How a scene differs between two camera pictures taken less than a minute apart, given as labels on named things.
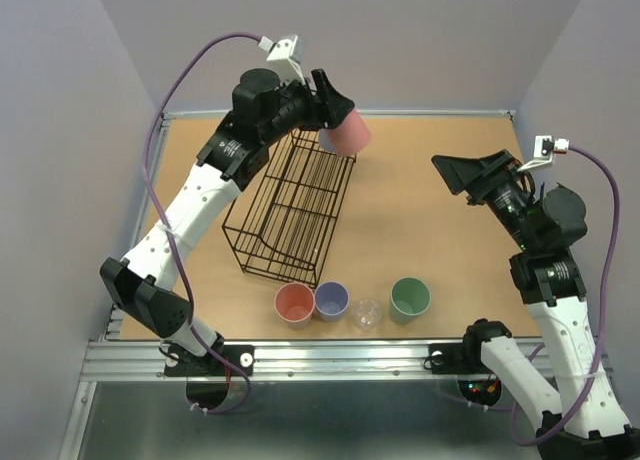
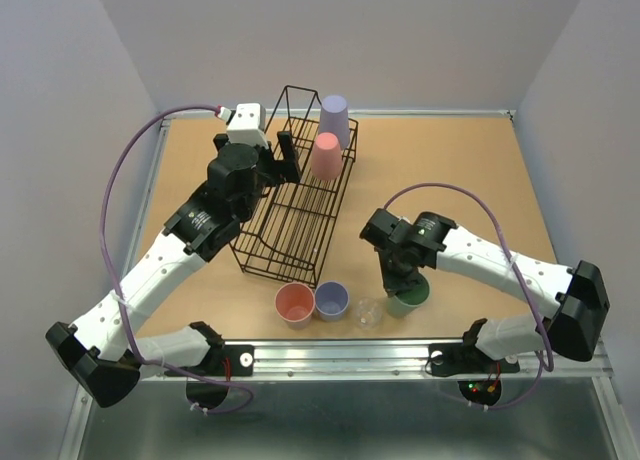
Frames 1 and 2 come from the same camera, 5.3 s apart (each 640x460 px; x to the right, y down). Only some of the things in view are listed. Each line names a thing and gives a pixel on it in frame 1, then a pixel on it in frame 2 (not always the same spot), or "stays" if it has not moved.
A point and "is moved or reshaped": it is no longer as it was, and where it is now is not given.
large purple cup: [324, 140] is moved or reshaped
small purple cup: [331, 300] stays
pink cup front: [294, 303] stays
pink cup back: [352, 136] -> [327, 158]
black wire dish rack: [285, 222] stays
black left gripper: [316, 98] -> [270, 165]
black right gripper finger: [460, 174] -> [399, 275]
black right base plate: [457, 359] stays
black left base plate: [183, 364] stays
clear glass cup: [368, 313] stays
